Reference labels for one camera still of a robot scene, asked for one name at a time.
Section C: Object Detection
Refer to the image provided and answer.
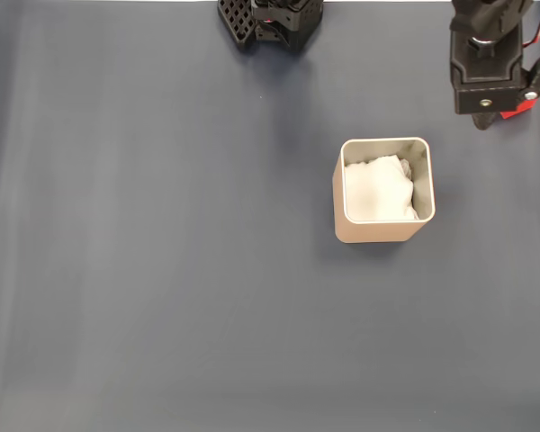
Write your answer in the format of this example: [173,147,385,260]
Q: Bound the beige square box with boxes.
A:
[332,137,437,245]

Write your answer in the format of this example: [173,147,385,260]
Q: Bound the red cube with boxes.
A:
[499,99,536,121]

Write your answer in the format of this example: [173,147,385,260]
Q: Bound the multicoloured camera cable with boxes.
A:
[521,2,540,49]

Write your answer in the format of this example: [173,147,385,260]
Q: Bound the white crumpled cloth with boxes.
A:
[344,155,419,222]

